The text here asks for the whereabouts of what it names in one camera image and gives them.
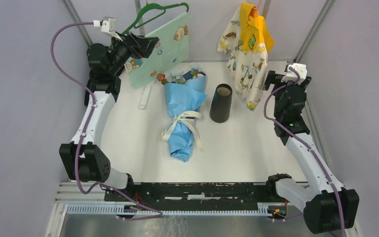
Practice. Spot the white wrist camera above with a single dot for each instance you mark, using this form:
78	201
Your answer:
108	27
296	72

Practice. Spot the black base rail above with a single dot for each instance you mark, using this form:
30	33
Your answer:
164	197

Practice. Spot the white plastic strip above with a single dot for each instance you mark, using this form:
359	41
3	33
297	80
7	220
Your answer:
145	96

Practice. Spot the cream ribbon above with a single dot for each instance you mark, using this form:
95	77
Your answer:
186	118

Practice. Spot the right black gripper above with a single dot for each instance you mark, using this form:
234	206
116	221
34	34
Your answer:
274	78

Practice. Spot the black vase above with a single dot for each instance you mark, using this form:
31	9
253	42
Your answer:
221	103

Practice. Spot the green cartoon cloth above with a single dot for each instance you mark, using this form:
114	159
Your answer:
172	49

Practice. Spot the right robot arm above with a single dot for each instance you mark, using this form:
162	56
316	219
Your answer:
326	204

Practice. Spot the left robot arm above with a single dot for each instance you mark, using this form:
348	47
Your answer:
82	157

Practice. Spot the flower bunch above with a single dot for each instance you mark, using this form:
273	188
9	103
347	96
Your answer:
181	77

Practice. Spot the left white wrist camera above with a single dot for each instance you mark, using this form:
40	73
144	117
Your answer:
108	27

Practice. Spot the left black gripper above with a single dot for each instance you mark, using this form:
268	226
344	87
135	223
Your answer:
137	45

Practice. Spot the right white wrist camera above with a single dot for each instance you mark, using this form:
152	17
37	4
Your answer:
296	72

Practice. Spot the yellow patterned child shirt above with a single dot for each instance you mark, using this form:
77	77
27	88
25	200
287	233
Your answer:
248	42

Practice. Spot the blue wrapping paper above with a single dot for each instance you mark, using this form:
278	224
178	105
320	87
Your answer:
179	98

